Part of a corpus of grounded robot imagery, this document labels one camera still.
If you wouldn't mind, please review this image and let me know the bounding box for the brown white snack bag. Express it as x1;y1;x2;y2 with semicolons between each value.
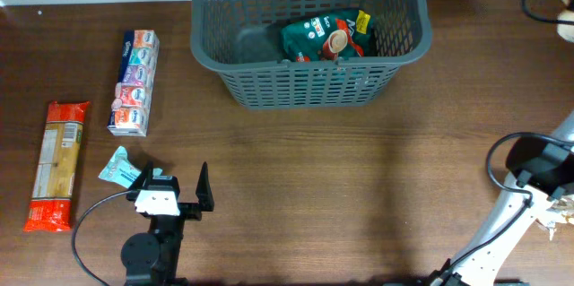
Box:
536;195;573;241

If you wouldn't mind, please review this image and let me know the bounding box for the orange spaghetti packet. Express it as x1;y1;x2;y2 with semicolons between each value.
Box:
23;101;90;232

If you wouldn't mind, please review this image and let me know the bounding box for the green coffee bag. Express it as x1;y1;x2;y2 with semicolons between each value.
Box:
280;9;375;62

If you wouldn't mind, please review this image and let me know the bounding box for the grey plastic basket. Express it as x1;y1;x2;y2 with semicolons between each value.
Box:
190;0;432;109

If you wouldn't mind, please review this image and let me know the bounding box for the light blue white tube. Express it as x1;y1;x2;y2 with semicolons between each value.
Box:
98;146;143;190

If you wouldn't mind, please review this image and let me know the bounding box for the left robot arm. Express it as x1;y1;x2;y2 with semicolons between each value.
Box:
120;162;214;286

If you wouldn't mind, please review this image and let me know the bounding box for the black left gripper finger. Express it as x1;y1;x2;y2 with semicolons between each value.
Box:
196;161;214;212
132;161;153;191

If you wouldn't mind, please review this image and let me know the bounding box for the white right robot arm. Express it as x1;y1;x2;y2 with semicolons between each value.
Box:
425;115;573;286

